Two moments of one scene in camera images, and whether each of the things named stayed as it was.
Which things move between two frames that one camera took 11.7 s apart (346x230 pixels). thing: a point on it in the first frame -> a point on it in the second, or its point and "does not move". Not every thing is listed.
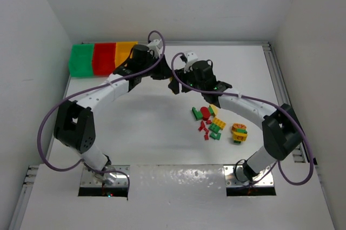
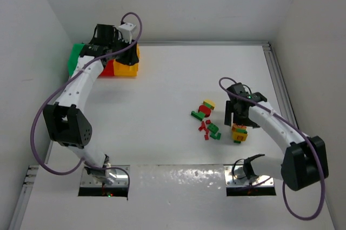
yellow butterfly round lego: [237, 125] does not move
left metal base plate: [111, 176] does not move
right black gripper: [180, 79] -> [240, 118]
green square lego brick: [211, 111] -> [208, 105]
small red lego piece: [206, 135] does not move
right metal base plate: [235, 176] does not move
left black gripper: [159, 69] -> [129, 55]
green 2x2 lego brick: [214, 127] does not move
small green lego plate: [217, 137] does not move
